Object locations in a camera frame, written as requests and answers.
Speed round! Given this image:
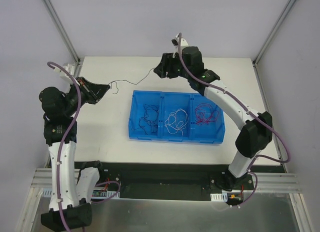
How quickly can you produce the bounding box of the aluminium frame rail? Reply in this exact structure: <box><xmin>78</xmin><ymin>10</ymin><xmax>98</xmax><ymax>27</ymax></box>
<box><xmin>31</xmin><ymin>168</ymin><xmax>302</xmax><ymax>193</ymax></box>

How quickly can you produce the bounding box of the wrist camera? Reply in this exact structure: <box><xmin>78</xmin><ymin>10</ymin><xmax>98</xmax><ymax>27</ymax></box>
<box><xmin>54</xmin><ymin>63</ymin><xmax>78</xmax><ymax>85</ymax></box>
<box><xmin>171</xmin><ymin>34</ymin><xmax>189</xmax><ymax>53</ymax></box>

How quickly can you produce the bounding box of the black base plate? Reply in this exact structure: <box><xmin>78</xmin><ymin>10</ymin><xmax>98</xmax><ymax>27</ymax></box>
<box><xmin>77</xmin><ymin>161</ymin><xmax>256</xmax><ymax>200</ymax></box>

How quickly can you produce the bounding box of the right white cable duct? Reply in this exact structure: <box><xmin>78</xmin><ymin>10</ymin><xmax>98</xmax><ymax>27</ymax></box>
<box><xmin>210</xmin><ymin>192</ymin><xmax>228</xmax><ymax>202</ymax></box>

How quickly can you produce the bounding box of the right aluminium corner post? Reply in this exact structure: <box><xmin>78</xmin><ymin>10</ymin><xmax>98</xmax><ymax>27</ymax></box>
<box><xmin>252</xmin><ymin>0</ymin><xmax>298</xmax><ymax>67</ymax></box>

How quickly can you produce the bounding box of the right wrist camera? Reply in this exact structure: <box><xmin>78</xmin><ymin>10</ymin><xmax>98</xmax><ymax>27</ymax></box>
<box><xmin>171</xmin><ymin>34</ymin><xmax>189</xmax><ymax>53</ymax></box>

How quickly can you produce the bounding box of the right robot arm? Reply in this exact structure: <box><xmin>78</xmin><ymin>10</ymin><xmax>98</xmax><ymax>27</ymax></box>
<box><xmin>154</xmin><ymin>46</ymin><xmax>273</xmax><ymax>191</ymax></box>

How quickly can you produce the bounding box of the left aluminium corner post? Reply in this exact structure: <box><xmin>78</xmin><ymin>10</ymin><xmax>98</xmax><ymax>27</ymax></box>
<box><xmin>41</xmin><ymin>0</ymin><xmax>81</xmax><ymax>64</ymax></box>

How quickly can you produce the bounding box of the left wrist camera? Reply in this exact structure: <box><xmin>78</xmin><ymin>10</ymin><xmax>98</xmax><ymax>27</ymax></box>
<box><xmin>54</xmin><ymin>63</ymin><xmax>78</xmax><ymax>85</ymax></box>

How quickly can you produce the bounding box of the white cable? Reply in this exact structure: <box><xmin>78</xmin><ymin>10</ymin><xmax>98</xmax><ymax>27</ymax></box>
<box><xmin>163</xmin><ymin>110</ymin><xmax>190</xmax><ymax>137</ymax></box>
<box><xmin>167</xmin><ymin>108</ymin><xmax>190</xmax><ymax>131</ymax></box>

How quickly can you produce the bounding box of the aluminium corner post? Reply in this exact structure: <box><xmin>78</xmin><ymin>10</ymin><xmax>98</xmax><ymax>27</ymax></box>
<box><xmin>41</xmin><ymin>0</ymin><xmax>81</xmax><ymax>64</ymax></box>
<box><xmin>252</xmin><ymin>0</ymin><xmax>298</xmax><ymax>67</ymax></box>

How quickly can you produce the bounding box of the white cable duct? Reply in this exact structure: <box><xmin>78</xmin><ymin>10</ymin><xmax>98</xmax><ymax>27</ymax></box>
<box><xmin>210</xmin><ymin>192</ymin><xmax>228</xmax><ymax>202</ymax></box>
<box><xmin>42</xmin><ymin>188</ymin><xmax>120</xmax><ymax>200</ymax></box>

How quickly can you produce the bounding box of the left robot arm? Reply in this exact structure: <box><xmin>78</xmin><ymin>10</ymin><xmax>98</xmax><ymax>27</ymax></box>
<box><xmin>39</xmin><ymin>77</ymin><xmax>110</xmax><ymax>231</ymax></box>

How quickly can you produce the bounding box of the left white cable duct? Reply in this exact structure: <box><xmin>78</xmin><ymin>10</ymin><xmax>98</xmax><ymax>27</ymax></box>
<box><xmin>42</xmin><ymin>188</ymin><xmax>120</xmax><ymax>200</ymax></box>

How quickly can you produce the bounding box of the blue three-compartment bin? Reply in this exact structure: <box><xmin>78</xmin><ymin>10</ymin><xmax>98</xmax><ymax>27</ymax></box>
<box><xmin>128</xmin><ymin>90</ymin><xmax>226</xmax><ymax>144</ymax></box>

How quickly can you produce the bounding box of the red cable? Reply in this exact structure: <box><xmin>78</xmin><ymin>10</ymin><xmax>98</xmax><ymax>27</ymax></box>
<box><xmin>194</xmin><ymin>101</ymin><xmax>220</xmax><ymax>126</ymax></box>

